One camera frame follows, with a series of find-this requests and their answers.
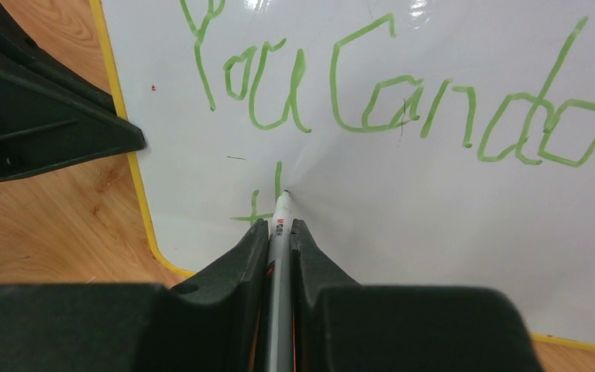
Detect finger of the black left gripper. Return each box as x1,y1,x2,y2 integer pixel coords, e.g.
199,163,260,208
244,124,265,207
0,3,146,182

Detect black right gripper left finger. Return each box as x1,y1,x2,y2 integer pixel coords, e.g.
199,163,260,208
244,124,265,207
0,220,269,371

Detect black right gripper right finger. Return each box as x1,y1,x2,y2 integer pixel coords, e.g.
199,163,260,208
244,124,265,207
291,219,542,371

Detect green white marker pen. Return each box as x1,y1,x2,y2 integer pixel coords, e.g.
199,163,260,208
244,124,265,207
263,191,294,371

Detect yellow framed whiteboard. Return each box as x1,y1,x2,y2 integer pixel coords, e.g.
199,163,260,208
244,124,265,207
93,1,595,345

